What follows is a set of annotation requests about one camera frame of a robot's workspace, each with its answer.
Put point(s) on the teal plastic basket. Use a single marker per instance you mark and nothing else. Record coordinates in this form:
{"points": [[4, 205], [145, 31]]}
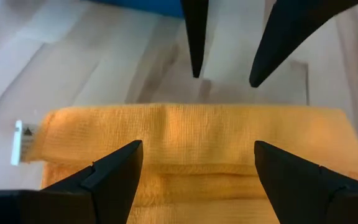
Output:
{"points": [[141, 5]]}

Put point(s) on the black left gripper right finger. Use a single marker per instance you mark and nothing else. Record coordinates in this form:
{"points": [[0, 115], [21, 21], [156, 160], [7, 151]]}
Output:
{"points": [[300, 186]]}

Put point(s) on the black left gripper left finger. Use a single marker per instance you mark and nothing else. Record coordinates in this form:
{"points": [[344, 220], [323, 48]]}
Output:
{"points": [[110, 186]]}

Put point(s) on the orange microfiber towel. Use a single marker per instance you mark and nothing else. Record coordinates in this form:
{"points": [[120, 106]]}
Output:
{"points": [[197, 133]]}

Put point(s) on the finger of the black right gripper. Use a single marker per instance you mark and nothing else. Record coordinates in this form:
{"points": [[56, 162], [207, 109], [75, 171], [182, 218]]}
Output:
{"points": [[196, 31], [287, 31]]}

